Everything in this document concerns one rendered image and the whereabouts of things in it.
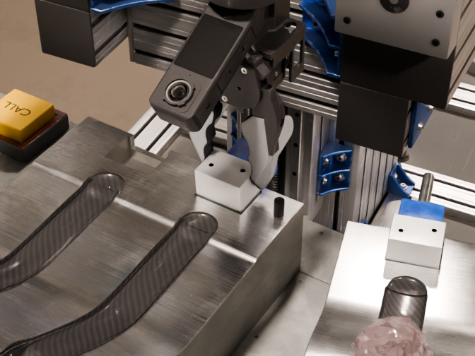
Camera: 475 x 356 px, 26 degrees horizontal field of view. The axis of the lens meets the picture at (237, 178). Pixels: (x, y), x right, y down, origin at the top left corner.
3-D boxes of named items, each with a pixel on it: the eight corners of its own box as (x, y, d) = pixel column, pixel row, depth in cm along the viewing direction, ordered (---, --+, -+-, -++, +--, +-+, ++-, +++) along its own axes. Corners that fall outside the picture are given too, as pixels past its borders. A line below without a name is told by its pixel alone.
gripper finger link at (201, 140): (235, 142, 103) (254, 74, 96) (202, 174, 99) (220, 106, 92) (209, 126, 104) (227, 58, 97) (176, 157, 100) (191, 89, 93)
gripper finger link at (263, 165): (312, 166, 99) (296, 82, 94) (280, 200, 95) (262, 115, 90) (284, 161, 100) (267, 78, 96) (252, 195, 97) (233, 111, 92)
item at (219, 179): (266, 135, 108) (266, 95, 104) (308, 151, 106) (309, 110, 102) (197, 211, 100) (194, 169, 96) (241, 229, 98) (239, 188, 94)
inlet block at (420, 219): (401, 191, 108) (407, 152, 105) (449, 200, 107) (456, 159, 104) (382, 279, 98) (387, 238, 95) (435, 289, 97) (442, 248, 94)
